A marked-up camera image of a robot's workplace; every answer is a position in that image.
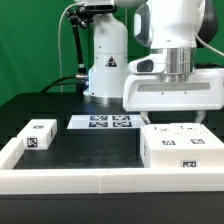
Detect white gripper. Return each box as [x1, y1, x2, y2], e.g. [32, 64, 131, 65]
[123, 55, 224, 125]

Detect white cabinet door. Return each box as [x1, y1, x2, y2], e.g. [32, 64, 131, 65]
[170, 123, 224, 149]
[142, 124, 187, 150]

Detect white cabinet body box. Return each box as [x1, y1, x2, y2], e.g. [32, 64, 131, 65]
[140, 125, 224, 168]

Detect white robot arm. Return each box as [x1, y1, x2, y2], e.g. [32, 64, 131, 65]
[75, 0, 224, 122]

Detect white cabinet top block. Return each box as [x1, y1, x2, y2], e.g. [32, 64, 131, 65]
[17, 119, 57, 150]

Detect white base marker plate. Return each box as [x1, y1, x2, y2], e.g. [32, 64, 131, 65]
[67, 115, 144, 130]

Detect white U-shaped obstacle fence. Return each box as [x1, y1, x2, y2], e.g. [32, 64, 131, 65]
[0, 138, 224, 195]

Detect black cables at base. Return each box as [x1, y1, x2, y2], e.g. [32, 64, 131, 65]
[40, 75, 90, 94]

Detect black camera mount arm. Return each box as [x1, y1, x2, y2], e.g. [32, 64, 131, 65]
[65, 4, 118, 81]

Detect white cable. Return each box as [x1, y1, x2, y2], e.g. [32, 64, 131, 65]
[57, 2, 84, 94]

